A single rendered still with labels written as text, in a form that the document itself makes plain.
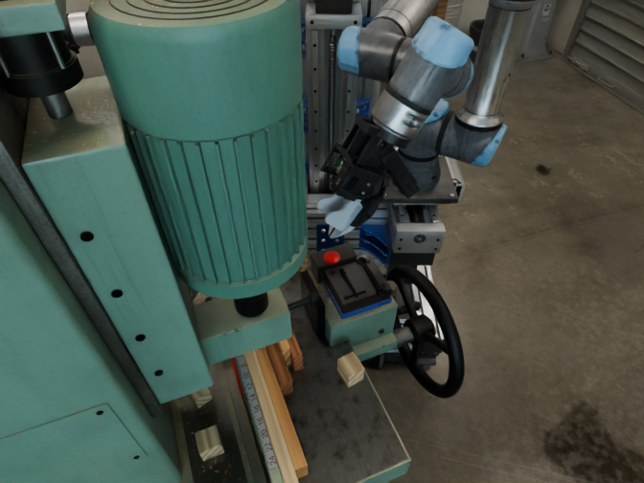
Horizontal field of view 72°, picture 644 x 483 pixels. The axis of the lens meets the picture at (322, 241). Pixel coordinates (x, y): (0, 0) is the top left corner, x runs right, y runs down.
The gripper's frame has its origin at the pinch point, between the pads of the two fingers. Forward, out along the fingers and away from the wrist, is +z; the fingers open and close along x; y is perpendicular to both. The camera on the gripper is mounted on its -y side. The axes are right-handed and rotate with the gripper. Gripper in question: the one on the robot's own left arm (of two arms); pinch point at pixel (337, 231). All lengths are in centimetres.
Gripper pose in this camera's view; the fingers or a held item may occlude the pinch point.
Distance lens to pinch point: 77.0
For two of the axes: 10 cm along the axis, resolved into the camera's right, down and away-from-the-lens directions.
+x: 3.6, 6.5, -6.7
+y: -8.1, -1.4, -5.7
